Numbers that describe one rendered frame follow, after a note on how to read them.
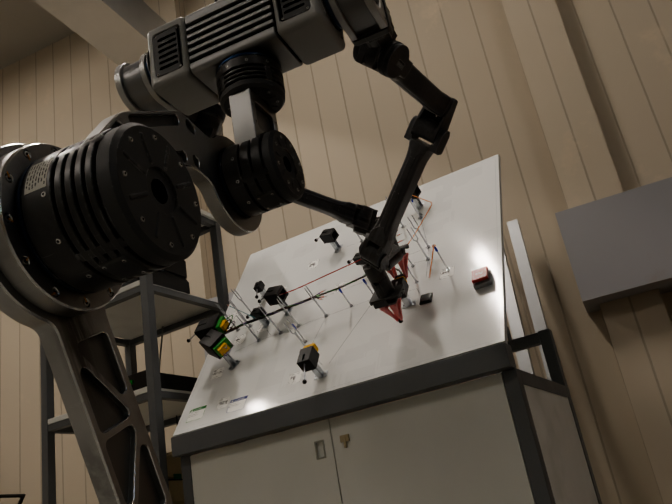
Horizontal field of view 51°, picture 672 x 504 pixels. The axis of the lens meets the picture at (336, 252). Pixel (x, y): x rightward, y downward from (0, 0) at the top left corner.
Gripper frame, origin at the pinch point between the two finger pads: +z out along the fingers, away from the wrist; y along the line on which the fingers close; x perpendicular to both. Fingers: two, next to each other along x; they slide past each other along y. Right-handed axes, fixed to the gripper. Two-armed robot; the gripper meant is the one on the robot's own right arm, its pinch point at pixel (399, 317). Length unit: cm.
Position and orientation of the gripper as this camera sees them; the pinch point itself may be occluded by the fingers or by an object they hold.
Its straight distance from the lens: 215.5
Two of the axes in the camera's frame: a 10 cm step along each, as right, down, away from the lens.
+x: -3.1, 4.8, -8.2
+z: 4.5, 8.4, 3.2
